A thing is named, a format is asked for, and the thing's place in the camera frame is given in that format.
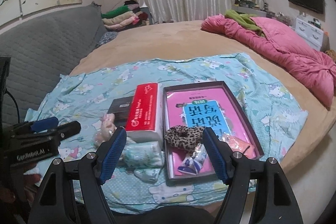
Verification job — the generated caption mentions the orange snack packet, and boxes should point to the orange snack packet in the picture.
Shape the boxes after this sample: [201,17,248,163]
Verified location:
[219,134,256,159]

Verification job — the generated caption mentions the green floral tissue pack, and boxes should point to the green floral tissue pack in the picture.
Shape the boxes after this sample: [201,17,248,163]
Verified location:
[121,141,165,168]

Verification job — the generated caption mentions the purple white wet wipes pack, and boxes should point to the purple white wet wipes pack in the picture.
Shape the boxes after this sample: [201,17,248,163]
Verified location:
[177,143,208,176]

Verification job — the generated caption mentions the leopard print scrunchie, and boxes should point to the leopard print scrunchie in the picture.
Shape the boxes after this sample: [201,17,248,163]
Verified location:
[164,125,205,153]

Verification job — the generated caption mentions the person's left hand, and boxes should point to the person's left hand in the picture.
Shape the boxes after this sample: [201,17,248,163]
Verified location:
[1,163,41,203]

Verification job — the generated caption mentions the Hello Kitty blue bedsheet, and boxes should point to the Hello Kitty blue bedsheet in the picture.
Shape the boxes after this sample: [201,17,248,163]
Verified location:
[26,53,308,214]

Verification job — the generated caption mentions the small black box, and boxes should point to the small black box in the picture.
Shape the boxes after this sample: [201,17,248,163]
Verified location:
[107,96,133,127]

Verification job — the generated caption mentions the grey sofa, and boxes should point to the grey sofa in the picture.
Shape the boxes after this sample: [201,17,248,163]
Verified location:
[1,3,106,126]

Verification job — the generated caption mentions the red white tissue pack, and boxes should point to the red white tissue pack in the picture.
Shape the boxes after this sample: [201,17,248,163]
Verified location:
[125,83,163,146]

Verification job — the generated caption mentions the round beige bed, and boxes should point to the round beige bed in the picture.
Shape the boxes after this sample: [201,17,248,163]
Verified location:
[69,19,336,175]

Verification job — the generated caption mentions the stack of folded blankets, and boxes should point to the stack of folded blankets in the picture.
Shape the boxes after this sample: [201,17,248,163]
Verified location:
[101,0,150,32]

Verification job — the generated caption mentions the pink quilt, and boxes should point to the pink quilt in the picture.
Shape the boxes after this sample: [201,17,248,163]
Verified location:
[201,14,335,108]

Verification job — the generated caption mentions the white drawer cabinet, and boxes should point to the white drawer cabinet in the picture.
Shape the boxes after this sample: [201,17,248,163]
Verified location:
[295,18,329,52]

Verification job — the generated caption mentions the green cloth on quilt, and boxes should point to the green cloth on quilt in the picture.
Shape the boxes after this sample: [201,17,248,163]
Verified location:
[224,9,265,37]

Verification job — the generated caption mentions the black cable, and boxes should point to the black cable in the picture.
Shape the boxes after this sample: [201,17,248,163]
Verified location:
[3,90,21,125]

